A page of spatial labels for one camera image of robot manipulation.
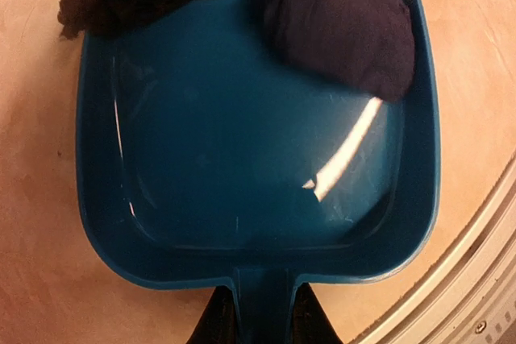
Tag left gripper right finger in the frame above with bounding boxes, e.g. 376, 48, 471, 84
292, 284, 343, 344

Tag navy scrap front centre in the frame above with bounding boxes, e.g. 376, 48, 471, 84
263, 0, 415, 102

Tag blue dustpan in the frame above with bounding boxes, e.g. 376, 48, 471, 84
76, 0, 440, 343

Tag front aluminium rail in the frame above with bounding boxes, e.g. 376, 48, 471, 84
354, 160, 515, 343

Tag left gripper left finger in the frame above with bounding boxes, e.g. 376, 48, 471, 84
187, 286, 236, 344

